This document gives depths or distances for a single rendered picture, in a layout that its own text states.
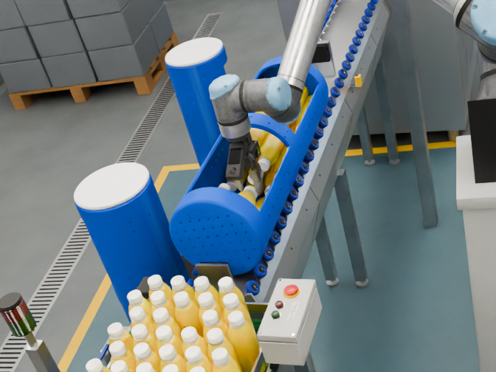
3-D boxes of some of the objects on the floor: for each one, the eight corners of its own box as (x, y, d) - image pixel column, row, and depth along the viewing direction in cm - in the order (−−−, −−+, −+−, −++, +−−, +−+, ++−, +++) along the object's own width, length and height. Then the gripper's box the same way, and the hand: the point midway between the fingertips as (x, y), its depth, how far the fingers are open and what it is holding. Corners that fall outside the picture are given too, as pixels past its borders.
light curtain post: (438, 219, 374) (390, -140, 282) (436, 226, 369) (387, -136, 278) (425, 219, 376) (373, -137, 285) (424, 226, 372) (370, -133, 280)
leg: (376, 160, 430) (357, 60, 396) (373, 166, 425) (356, 66, 391) (365, 160, 432) (347, 61, 398) (364, 166, 427) (345, 66, 394)
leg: (370, 279, 350) (346, 167, 317) (367, 288, 346) (343, 176, 312) (357, 279, 353) (333, 167, 319) (355, 288, 348) (330, 176, 314)
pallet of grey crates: (180, 46, 640) (135, -96, 576) (150, 94, 577) (96, -61, 513) (56, 64, 677) (1, -68, 613) (15, 110, 615) (-51, -32, 551)
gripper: (260, 122, 223) (275, 181, 234) (224, 123, 227) (240, 181, 239) (252, 137, 216) (267, 197, 228) (214, 139, 221) (232, 198, 232)
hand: (249, 191), depth 231 cm, fingers open, 4 cm apart
